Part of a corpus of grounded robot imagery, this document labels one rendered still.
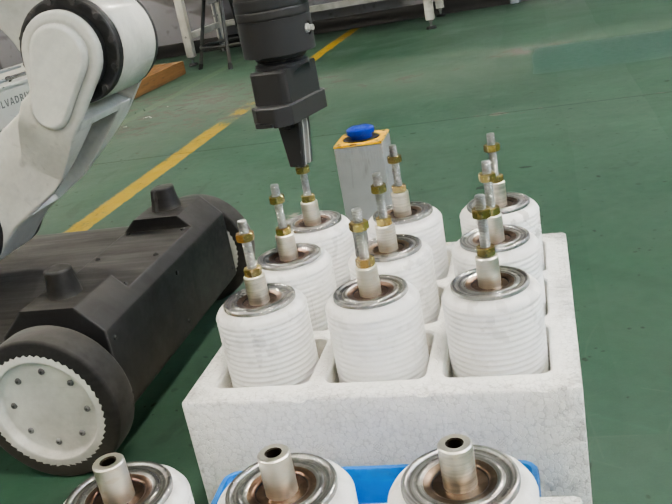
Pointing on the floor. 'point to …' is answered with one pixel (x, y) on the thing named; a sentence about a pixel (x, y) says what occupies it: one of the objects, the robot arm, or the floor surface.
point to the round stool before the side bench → (217, 40)
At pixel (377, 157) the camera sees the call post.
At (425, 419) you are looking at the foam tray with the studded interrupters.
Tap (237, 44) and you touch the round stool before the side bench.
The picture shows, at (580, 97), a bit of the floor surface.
